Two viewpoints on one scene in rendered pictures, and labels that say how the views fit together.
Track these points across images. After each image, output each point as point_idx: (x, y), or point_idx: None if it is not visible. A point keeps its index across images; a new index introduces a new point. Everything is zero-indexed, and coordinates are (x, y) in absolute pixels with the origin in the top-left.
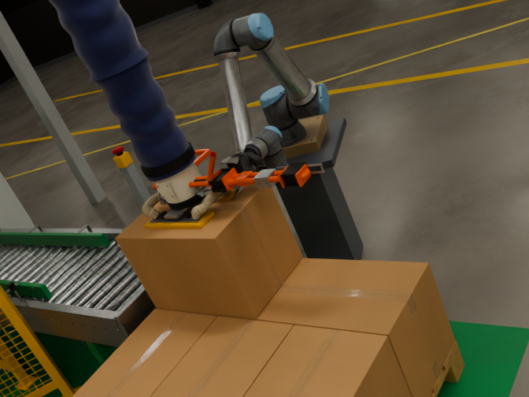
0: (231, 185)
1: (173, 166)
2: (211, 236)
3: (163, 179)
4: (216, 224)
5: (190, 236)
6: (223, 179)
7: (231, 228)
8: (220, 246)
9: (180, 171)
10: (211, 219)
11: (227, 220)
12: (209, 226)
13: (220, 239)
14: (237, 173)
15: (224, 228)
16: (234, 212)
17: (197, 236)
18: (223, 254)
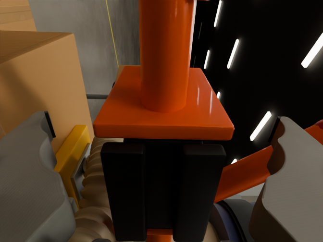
0: (136, 76)
1: (237, 203)
2: (75, 52)
3: None
4: (58, 95)
5: (88, 114)
6: (193, 67)
7: (18, 45)
8: (41, 32)
9: (218, 211)
10: (56, 149)
11: (36, 66)
12: (66, 109)
13: (54, 34)
14: (188, 69)
15: (51, 42)
16: (1, 102)
17: (84, 97)
18: (18, 31)
